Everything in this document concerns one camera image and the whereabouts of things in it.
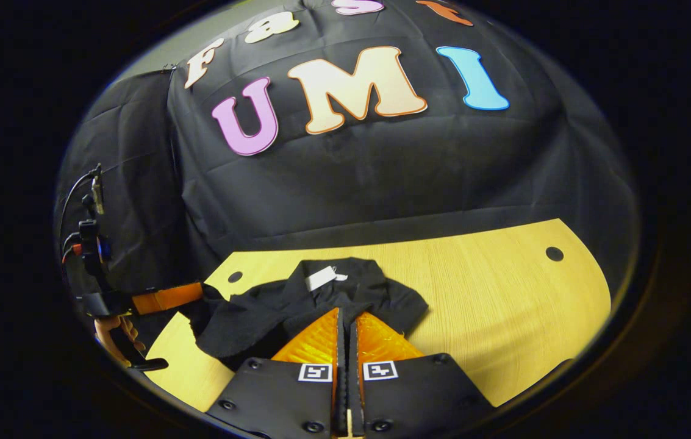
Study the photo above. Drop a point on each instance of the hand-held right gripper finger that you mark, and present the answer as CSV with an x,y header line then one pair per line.
x,y
354,396
341,396

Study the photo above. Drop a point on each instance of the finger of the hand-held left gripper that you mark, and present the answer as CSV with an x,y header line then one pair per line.
x,y
168,297

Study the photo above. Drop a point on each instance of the black button shirt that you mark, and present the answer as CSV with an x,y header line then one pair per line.
x,y
247,323

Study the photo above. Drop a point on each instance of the black backdrop cloth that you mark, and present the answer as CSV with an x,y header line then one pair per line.
x,y
382,171

